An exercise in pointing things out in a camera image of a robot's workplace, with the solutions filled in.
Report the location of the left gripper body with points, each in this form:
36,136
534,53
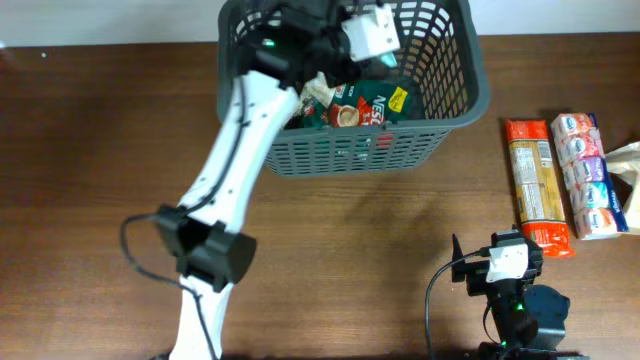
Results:
326,52

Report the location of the beige pouch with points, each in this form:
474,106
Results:
624,163
316,92

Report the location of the green Nescafe coffee bag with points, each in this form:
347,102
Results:
358,104

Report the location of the orange spaghetti pack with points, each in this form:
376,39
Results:
539,203

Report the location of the multicolour tissue multipack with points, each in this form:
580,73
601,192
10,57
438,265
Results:
596,209

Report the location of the teal tissue packet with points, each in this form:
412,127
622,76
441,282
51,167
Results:
388,59

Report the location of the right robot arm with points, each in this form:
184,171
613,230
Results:
529,318

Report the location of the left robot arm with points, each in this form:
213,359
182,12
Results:
204,230

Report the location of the grey plastic basket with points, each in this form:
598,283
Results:
440,63

